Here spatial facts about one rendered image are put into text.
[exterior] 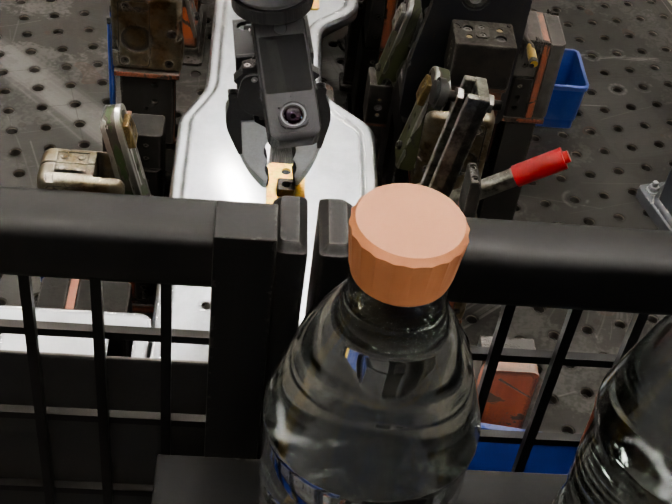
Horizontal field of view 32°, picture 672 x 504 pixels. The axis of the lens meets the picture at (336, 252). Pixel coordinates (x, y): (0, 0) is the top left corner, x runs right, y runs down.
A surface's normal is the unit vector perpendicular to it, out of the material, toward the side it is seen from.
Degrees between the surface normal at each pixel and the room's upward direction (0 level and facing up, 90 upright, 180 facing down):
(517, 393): 90
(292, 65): 31
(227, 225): 0
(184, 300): 0
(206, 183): 0
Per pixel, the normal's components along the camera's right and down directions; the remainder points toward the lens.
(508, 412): 0.01, 0.70
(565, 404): 0.11, -0.71
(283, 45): 0.09, -0.26
